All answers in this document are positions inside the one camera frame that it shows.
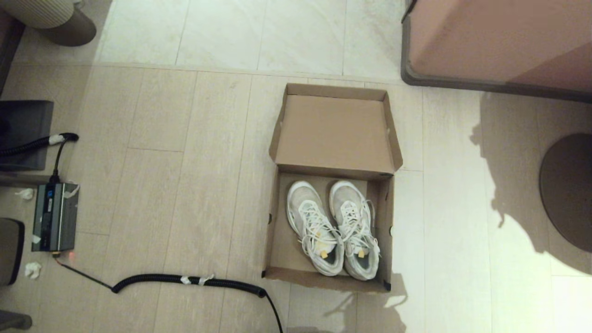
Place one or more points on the brown cardboard shoe box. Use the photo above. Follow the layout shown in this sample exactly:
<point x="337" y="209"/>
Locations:
<point x="335" y="129"/>

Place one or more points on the grey power inverter box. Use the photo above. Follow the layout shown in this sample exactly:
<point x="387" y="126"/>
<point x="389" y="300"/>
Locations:
<point x="55" y="217"/>

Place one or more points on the black cabinet box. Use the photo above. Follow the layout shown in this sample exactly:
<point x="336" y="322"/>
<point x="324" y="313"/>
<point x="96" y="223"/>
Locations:
<point x="25" y="125"/>

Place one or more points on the white lace-up sneaker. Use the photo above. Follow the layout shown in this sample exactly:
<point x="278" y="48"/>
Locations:
<point x="356" y="222"/>
<point x="314" y="226"/>

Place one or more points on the crumpled white tissue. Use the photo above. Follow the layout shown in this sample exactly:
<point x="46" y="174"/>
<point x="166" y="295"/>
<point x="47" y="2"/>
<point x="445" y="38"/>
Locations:
<point x="33" y="270"/>
<point x="26" y="194"/>

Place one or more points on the striped beige pouf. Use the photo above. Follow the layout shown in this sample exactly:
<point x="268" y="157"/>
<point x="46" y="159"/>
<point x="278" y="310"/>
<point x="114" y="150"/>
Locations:
<point x="46" y="14"/>

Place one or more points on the dark brown stool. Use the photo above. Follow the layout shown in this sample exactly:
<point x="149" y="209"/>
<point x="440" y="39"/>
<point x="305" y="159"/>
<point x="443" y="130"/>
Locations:
<point x="10" y="252"/>

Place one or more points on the grey furniture foot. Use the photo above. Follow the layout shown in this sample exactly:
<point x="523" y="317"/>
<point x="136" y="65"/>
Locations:
<point x="14" y="320"/>

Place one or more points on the round brown pedestal base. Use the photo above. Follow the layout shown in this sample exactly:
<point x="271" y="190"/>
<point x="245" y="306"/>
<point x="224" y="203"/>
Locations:
<point x="571" y="189"/>

